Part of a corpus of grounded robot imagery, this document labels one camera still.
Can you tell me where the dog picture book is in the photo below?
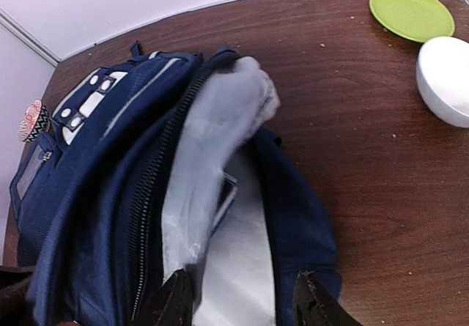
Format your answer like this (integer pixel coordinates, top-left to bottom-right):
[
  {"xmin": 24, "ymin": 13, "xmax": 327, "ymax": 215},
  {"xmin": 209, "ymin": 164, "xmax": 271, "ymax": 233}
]
[{"xmin": 211, "ymin": 172, "xmax": 238, "ymax": 235}]

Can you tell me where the orange patterned bowl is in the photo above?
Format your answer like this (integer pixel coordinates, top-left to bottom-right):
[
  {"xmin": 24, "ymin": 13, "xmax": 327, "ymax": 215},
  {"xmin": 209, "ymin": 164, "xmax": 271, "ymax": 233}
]
[{"xmin": 18, "ymin": 100, "xmax": 51, "ymax": 143}]

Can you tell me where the navy blue backpack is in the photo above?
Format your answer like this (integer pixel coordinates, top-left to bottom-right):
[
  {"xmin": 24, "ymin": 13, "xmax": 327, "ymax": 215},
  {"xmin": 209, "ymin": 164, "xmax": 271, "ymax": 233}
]
[{"xmin": 10, "ymin": 46, "xmax": 341, "ymax": 325}]

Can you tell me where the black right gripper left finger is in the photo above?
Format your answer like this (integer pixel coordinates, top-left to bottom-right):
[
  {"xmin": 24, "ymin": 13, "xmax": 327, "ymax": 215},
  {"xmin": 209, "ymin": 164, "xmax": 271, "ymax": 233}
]
[{"xmin": 130, "ymin": 270, "xmax": 193, "ymax": 326}]

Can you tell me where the white bowl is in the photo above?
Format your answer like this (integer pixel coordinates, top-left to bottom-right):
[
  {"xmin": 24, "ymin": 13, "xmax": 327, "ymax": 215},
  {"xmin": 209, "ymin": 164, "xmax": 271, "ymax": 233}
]
[{"xmin": 416, "ymin": 37, "xmax": 468, "ymax": 128}]

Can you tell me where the green plate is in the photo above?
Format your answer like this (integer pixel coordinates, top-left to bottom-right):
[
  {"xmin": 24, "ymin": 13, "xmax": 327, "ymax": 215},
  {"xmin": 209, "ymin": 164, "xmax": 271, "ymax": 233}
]
[{"xmin": 369, "ymin": 0, "xmax": 455, "ymax": 43}]

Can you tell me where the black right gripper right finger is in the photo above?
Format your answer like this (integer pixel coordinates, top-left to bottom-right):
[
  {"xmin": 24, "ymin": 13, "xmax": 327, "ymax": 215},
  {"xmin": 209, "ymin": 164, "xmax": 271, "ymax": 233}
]
[{"xmin": 293, "ymin": 270, "xmax": 362, "ymax": 326}]

